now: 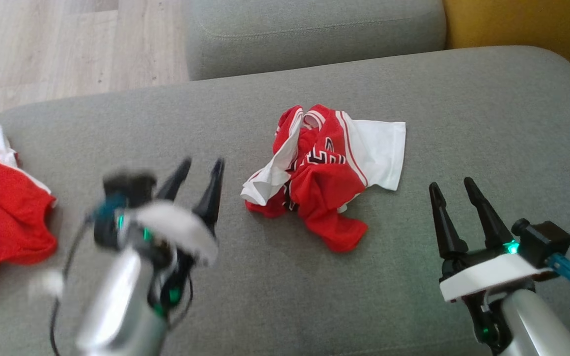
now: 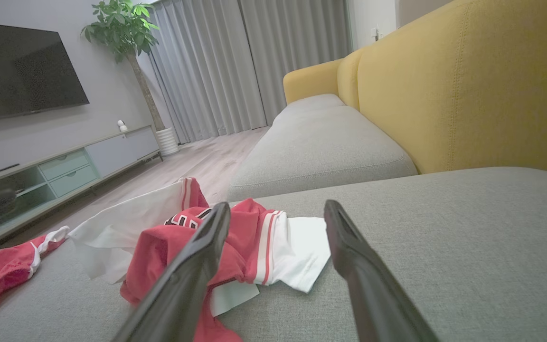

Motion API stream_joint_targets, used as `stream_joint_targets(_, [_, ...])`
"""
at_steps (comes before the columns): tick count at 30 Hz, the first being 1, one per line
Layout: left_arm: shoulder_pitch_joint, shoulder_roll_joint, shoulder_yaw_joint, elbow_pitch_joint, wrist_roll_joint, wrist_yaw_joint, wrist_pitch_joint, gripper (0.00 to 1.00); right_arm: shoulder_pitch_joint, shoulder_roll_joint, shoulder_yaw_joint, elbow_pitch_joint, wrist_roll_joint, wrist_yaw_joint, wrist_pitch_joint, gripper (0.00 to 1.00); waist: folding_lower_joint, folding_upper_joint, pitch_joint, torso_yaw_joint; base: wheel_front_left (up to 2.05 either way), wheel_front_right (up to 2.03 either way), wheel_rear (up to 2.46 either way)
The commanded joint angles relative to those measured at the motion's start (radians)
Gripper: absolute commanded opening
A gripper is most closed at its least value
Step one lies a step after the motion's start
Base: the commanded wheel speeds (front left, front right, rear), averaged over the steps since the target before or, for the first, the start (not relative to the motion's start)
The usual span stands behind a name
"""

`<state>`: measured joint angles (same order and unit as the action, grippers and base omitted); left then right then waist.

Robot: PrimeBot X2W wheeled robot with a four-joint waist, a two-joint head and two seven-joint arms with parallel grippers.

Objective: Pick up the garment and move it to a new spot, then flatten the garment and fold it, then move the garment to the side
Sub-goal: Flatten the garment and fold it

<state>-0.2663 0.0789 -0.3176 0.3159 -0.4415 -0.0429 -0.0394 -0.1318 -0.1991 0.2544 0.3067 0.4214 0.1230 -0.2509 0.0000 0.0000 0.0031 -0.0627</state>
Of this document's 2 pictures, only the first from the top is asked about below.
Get thin black twisted cable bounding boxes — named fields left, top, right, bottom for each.
left=166, top=274, right=194, bottom=329

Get red white basketball jersey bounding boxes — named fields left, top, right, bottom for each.
left=240, top=104, right=407, bottom=254

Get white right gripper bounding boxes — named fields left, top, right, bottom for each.
left=428, top=177, right=553, bottom=303

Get white cable label tag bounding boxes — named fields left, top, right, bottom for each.
left=28, top=269, right=64, bottom=300

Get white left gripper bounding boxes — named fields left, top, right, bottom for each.
left=132, top=157, right=225, bottom=267

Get blue right cable connector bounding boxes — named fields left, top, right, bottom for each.
left=546, top=253, right=570, bottom=292

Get blue left cable connector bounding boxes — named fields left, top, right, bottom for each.
left=92, top=194, right=128, bottom=224

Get grey sofa seat cushion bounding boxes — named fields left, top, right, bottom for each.
left=0, top=45, right=570, bottom=356

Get blue cable connector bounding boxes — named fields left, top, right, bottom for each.
left=546, top=253, right=570, bottom=292
left=92, top=194, right=128, bottom=224

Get grey sofa back cushion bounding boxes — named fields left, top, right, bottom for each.
left=184, top=0, right=447, bottom=81

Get yellow upholstered furniture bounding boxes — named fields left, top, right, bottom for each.
left=442, top=0, right=570, bottom=66

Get black left camera cable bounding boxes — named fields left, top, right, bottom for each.
left=49, top=218, right=95, bottom=356

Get red white basketball shorts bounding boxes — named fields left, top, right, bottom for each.
left=0, top=123, right=59, bottom=301

